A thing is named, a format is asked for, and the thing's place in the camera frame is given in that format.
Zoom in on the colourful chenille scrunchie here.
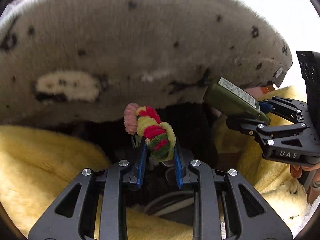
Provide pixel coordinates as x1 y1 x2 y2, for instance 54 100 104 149
124 103 176 163

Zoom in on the dark green bottle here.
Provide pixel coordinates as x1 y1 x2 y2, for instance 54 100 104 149
203 77 271 125

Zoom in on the black trash bag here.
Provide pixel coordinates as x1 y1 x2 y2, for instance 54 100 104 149
82 102 241 227

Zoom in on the person right hand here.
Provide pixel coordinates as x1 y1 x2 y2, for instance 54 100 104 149
290 163 320 181

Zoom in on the grey patterned fleece bed blanket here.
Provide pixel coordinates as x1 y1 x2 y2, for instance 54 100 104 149
1 0 292 126

